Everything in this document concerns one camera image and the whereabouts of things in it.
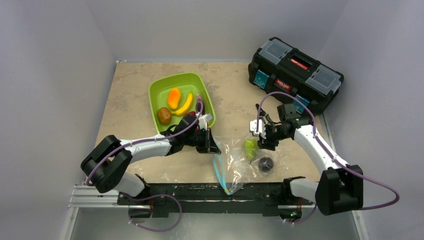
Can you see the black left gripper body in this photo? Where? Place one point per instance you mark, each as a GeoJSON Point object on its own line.
{"type": "Point", "coordinates": [199, 139]}

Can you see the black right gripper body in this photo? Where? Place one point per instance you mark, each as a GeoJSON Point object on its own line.
{"type": "Point", "coordinates": [266, 139]}

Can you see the green fake pear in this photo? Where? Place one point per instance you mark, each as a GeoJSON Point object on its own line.
{"type": "Point", "coordinates": [250, 147]}

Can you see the purple fake eggplant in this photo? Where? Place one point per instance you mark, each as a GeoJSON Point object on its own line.
{"type": "Point", "coordinates": [200, 106]}

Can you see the clear zip top bag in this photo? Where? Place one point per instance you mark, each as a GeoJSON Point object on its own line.
{"type": "Point", "coordinates": [232, 169]}

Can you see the yellow fake banana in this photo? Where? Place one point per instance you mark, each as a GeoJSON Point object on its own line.
{"type": "Point", "coordinates": [185, 107]}

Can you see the brown fake kiwi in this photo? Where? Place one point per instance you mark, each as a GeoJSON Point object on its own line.
{"type": "Point", "coordinates": [164, 116]}

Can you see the orange fake mango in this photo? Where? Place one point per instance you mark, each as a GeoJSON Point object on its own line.
{"type": "Point", "coordinates": [174, 98]}

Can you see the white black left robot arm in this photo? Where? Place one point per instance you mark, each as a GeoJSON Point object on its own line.
{"type": "Point", "coordinates": [106, 165]}

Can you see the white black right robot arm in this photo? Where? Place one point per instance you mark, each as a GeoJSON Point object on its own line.
{"type": "Point", "coordinates": [339, 189]}

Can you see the dark fake fruit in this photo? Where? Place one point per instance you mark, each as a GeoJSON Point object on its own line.
{"type": "Point", "coordinates": [265, 164]}

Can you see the green plastic tray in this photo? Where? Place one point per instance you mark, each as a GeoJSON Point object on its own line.
{"type": "Point", "coordinates": [185, 82]}

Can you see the black toolbox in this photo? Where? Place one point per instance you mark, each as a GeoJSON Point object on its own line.
{"type": "Point", "coordinates": [295, 77]}

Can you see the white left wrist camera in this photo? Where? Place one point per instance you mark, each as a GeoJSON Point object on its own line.
{"type": "Point", "coordinates": [203, 121]}

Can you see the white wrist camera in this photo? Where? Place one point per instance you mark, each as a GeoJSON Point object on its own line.
{"type": "Point", "coordinates": [257, 128]}
{"type": "Point", "coordinates": [203, 121]}

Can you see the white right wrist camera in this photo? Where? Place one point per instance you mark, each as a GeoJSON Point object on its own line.
{"type": "Point", "coordinates": [257, 128]}

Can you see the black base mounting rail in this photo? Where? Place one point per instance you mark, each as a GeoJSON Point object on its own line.
{"type": "Point", "coordinates": [269, 199]}

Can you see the aluminium frame rail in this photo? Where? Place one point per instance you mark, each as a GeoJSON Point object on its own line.
{"type": "Point", "coordinates": [86, 197]}

